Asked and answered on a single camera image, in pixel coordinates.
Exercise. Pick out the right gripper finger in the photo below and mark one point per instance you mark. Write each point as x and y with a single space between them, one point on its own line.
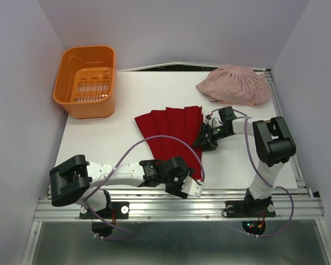
202 140
209 146

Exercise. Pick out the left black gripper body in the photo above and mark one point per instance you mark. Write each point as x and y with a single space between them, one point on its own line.
173 185

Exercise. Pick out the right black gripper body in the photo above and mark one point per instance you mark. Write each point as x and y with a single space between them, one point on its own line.
214 133

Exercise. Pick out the red pleated skirt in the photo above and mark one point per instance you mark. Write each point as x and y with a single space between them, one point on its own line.
182 123

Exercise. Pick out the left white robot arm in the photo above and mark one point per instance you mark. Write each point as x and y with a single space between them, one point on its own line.
78 181

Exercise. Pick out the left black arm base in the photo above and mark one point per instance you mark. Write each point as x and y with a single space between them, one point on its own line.
117 210

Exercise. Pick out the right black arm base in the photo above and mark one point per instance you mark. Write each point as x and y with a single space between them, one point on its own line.
249 208

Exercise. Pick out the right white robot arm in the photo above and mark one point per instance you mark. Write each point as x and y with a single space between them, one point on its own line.
269 144

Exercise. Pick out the pink pleated skirt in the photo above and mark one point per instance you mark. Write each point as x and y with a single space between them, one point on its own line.
232 84

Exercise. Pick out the orange plastic basket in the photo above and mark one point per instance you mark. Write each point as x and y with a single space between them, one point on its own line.
85 82

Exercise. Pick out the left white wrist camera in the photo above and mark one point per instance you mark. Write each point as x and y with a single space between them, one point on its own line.
192 187

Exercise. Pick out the aluminium rail frame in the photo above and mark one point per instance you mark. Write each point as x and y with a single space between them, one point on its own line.
168 229

